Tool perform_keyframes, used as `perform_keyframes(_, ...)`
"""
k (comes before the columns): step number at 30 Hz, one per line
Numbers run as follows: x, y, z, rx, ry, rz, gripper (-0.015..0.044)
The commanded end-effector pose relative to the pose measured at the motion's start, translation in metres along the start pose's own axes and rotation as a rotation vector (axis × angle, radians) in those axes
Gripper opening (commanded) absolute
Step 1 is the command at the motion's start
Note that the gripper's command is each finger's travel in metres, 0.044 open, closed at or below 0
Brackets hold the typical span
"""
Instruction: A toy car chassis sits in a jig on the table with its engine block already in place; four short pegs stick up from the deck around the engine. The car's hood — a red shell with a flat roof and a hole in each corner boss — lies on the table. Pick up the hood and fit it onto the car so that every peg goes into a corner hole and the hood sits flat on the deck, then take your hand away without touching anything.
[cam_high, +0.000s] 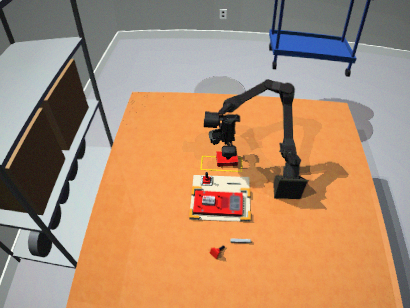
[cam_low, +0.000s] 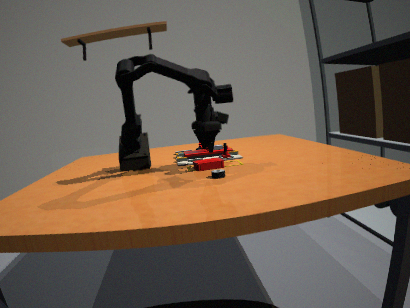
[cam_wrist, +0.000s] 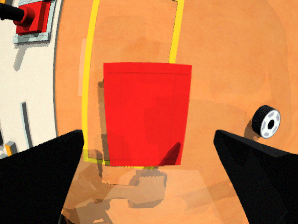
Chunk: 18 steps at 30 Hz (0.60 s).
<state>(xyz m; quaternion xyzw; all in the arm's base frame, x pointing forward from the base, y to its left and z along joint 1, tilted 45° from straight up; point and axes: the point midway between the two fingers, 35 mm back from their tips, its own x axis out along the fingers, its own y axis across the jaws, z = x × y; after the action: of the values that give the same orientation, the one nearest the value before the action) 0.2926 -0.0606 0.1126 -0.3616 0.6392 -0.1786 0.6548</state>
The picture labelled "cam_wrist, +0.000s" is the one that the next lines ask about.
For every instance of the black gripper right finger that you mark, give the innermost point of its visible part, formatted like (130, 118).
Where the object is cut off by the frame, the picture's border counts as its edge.
(264, 178)

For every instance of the black toy wheel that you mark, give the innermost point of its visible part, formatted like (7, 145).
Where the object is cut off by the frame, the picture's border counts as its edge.
(266, 121)

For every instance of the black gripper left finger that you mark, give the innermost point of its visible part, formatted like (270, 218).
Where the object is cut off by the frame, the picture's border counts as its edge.
(34, 183)

